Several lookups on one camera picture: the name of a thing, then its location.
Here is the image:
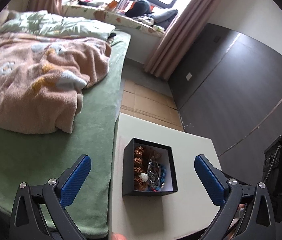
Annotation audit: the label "silver bangle ring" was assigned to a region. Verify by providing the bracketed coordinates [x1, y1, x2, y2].
[146, 159, 162, 188]

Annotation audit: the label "black jewelry box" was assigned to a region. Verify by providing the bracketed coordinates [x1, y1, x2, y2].
[122, 138, 178, 197]

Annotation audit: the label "brown rudraksha bead bracelet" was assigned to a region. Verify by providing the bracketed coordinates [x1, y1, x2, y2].
[133, 146, 149, 192]

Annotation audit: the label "white foam table pad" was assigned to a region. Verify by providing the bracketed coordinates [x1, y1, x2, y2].
[108, 113, 220, 239]

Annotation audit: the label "green bed sheet mattress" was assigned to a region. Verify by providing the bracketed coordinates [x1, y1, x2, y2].
[0, 31, 130, 239]

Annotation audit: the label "pink fleece blanket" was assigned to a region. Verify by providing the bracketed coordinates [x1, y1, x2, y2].
[0, 33, 111, 134]

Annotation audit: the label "flattened cardboard floor sheets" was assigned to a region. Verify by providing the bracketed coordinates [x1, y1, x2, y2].
[120, 80, 184, 131]

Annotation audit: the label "pink curtain right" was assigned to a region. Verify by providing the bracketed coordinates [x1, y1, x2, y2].
[144, 0, 221, 80]

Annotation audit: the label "light green floral duvet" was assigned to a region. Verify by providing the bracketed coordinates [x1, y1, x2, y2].
[0, 10, 115, 41]

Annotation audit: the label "grey pillow on sill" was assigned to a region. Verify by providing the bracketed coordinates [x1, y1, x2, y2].
[150, 9, 178, 30]

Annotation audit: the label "floral window seat cushion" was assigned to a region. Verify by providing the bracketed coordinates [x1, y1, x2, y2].
[62, 4, 165, 37]

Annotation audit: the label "plush toy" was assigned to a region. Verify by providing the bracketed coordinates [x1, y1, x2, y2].
[0, 7, 18, 27]

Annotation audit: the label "black bag on sill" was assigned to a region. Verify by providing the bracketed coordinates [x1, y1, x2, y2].
[125, 0, 151, 18]

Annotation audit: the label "white wall socket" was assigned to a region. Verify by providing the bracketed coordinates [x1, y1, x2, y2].
[185, 73, 192, 81]

